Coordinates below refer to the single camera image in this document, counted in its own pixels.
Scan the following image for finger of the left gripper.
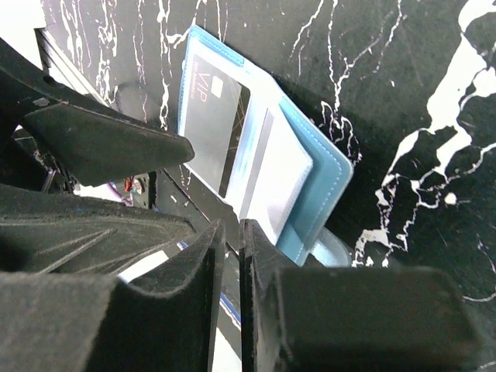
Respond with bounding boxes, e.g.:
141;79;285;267
1;41;195;186
1;185;194;274

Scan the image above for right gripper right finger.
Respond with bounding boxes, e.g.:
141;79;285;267
239;219;483;371

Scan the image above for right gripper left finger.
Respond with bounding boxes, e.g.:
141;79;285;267
1;220;225;371

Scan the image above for black VIP card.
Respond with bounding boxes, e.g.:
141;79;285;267
184;55;250;198

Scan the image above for blue leather card holder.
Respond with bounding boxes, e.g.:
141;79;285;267
177;26;353;267

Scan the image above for white magnetic stripe card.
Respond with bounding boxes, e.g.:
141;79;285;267
239;108;313;244

